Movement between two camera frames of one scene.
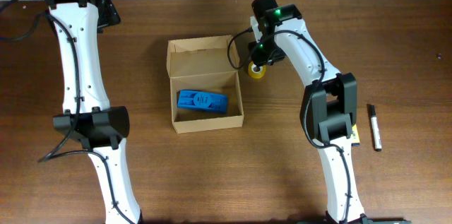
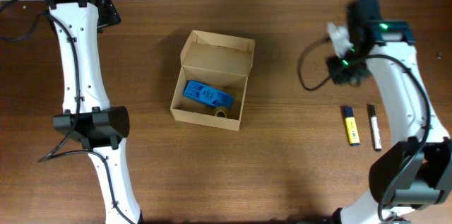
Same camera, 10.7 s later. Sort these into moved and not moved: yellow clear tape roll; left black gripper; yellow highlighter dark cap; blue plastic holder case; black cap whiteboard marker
Moved: blue plastic holder case; yellow clear tape roll
Not moved: black cap whiteboard marker; left black gripper; yellow highlighter dark cap
